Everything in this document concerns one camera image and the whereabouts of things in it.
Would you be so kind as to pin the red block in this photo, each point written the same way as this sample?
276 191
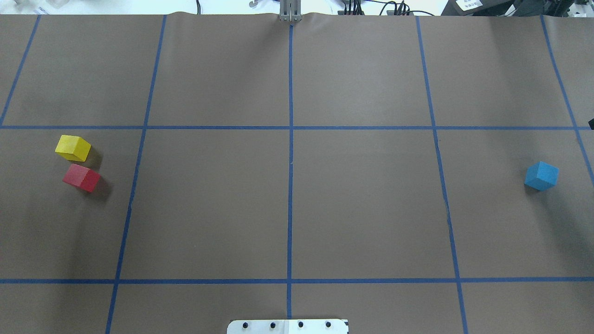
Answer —
81 177

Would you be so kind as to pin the blue block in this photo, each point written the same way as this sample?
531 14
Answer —
541 176

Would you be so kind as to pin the yellow block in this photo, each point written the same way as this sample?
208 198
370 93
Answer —
73 148

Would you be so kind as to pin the grey metal clamp post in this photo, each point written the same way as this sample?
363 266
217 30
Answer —
290 11

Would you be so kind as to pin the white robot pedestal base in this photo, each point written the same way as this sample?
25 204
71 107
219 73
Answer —
289 326

